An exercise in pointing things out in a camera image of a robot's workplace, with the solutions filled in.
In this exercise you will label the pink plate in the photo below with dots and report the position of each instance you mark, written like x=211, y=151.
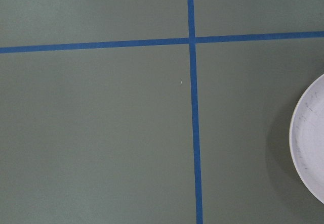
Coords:
x=306, y=138

